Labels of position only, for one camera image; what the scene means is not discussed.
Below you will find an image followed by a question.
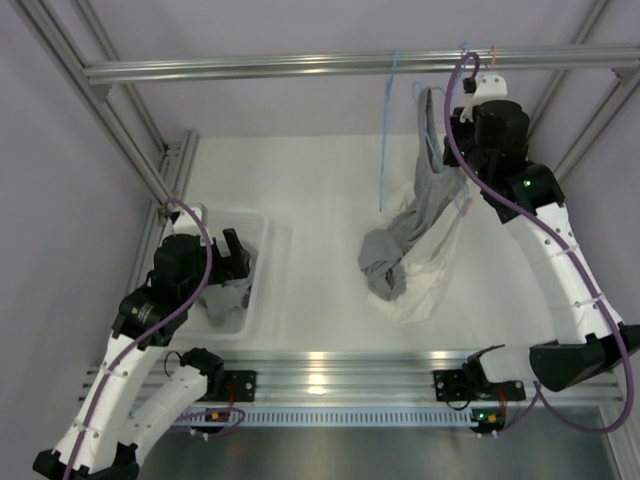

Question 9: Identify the grey tank top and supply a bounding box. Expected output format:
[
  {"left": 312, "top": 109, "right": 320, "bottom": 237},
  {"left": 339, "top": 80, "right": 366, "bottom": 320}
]
[
  {"left": 358, "top": 87, "right": 463, "bottom": 301},
  {"left": 197, "top": 244, "right": 258, "bottom": 327}
]

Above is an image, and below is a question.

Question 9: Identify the light blue wire hanger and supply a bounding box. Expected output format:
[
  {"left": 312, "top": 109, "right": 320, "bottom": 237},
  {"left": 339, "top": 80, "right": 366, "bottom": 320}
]
[{"left": 378, "top": 49, "right": 399, "bottom": 213}]

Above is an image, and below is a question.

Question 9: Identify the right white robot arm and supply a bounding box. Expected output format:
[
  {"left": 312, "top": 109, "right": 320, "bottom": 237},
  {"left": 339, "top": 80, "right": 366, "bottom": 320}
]
[{"left": 444, "top": 100, "right": 639, "bottom": 397}]

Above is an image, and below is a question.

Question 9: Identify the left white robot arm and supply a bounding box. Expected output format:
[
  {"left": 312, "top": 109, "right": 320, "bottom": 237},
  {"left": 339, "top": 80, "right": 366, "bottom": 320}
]
[{"left": 33, "top": 231, "right": 230, "bottom": 479}]

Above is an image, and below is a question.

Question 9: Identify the white tank top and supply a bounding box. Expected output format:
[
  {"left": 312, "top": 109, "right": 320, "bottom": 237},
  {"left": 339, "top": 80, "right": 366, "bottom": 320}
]
[{"left": 367, "top": 181, "right": 473, "bottom": 325}]

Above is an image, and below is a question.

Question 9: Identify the white plastic basket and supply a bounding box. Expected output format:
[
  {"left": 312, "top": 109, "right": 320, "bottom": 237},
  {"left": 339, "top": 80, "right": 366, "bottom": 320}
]
[{"left": 127, "top": 202, "right": 275, "bottom": 342}]

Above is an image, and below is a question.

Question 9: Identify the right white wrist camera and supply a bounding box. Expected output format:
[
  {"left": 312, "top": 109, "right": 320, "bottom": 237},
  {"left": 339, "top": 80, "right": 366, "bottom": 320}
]
[{"left": 459, "top": 72, "right": 508, "bottom": 123}]

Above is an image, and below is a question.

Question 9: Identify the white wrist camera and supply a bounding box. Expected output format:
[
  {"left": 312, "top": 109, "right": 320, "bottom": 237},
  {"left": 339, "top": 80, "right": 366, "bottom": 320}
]
[
  {"left": 459, "top": 72, "right": 508, "bottom": 123},
  {"left": 167, "top": 204, "right": 208, "bottom": 236}
]

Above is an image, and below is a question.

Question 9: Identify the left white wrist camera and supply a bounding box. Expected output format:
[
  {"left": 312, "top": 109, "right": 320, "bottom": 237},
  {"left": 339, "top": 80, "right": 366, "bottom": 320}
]
[{"left": 167, "top": 204, "right": 208, "bottom": 236}]

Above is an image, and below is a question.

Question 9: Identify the pink wire hanger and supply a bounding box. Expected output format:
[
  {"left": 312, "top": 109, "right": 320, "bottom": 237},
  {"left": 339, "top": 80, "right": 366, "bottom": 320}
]
[{"left": 463, "top": 45, "right": 501, "bottom": 214}]

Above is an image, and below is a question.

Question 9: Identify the left aluminium frame post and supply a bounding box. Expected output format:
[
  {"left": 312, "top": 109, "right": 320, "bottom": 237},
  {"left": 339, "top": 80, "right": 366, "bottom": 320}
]
[{"left": 10, "top": 1, "right": 200, "bottom": 204}]

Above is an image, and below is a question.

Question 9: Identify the aluminium frame post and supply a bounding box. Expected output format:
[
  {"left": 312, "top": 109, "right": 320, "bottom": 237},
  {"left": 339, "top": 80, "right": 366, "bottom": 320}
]
[
  {"left": 10, "top": 1, "right": 200, "bottom": 204},
  {"left": 530, "top": 1, "right": 639, "bottom": 183}
]

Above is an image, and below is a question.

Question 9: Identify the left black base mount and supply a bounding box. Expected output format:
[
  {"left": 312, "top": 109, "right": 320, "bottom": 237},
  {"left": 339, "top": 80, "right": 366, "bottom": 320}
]
[{"left": 217, "top": 370, "right": 258, "bottom": 404}]

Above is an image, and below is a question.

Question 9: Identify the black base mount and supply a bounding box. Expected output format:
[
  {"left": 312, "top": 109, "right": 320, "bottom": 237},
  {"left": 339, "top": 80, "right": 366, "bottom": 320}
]
[
  {"left": 432, "top": 369, "right": 477, "bottom": 402},
  {"left": 217, "top": 370, "right": 258, "bottom": 404}
]

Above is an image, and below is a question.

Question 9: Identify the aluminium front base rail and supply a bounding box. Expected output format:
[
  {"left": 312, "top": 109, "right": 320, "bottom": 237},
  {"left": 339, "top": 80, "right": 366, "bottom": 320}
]
[{"left": 134, "top": 351, "right": 623, "bottom": 407}]

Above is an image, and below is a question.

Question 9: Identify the slotted grey cable duct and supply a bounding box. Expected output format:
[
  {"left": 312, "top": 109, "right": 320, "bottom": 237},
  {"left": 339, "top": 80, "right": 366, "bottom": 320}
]
[{"left": 171, "top": 407, "right": 478, "bottom": 428}]

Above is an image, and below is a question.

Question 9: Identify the right aluminium frame post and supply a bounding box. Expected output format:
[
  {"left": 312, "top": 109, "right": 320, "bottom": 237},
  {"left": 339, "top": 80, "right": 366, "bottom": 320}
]
[{"left": 530, "top": 1, "right": 639, "bottom": 183}]

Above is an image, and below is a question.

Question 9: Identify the aluminium hanging rail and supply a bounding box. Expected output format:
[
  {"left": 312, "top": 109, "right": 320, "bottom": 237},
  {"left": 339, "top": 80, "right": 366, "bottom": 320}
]
[{"left": 84, "top": 44, "right": 639, "bottom": 85}]

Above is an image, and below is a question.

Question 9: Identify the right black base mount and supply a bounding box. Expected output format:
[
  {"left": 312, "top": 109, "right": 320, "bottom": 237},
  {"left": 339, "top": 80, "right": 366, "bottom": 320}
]
[{"left": 432, "top": 369, "right": 477, "bottom": 402}]

